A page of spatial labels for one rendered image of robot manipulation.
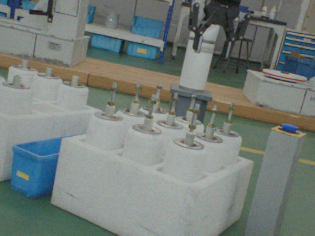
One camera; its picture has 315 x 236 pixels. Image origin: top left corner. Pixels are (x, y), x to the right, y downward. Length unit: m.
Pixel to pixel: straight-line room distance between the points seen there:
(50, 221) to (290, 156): 0.60
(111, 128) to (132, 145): 0.08
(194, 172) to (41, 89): 0.72
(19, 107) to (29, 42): 1.87
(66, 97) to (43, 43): 1.68
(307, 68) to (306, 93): 2.40
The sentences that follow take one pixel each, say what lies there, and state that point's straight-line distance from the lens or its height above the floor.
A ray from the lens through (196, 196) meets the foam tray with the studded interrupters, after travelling 1.04.
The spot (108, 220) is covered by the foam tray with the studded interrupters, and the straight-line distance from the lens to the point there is 1.17.
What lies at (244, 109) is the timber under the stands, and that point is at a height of 0.05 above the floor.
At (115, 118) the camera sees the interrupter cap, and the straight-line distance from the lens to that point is 1.20.
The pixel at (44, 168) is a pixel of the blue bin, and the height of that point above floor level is 0.08.
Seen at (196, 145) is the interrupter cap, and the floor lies 0.25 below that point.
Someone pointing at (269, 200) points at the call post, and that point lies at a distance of 1.23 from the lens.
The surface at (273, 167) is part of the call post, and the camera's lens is 1.21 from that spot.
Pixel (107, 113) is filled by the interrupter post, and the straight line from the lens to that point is 1.20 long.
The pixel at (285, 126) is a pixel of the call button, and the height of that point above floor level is 0.33.
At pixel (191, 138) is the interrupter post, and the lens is 1.09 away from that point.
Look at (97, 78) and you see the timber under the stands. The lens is 3.08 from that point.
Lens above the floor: 0.53
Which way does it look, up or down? 12 degrees down
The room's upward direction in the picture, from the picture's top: 12 degrees clockwise
